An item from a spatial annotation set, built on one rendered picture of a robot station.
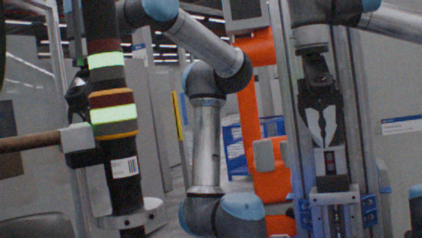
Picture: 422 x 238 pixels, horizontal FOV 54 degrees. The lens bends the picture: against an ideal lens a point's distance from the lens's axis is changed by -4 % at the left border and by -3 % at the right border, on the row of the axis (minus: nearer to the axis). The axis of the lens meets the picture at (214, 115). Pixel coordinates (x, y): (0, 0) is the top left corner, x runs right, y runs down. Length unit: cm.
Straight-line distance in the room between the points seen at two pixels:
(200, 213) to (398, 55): 140
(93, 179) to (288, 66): 95
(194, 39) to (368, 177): 63
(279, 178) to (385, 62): 234
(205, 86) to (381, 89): 119
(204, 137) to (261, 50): 319
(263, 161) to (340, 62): 304
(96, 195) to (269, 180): 395
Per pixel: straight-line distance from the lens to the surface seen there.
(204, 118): 127
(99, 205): 41
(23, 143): 41
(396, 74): 227
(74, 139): 40
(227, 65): 116
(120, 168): 41
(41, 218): 58
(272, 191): 435
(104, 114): 41
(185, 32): 103
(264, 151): 421
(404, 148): 231
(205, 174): 126
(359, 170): 129
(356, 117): 126
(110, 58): 41
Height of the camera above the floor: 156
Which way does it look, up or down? 3 degrees down
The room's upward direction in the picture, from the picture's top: 8 degrees counter-clockwise
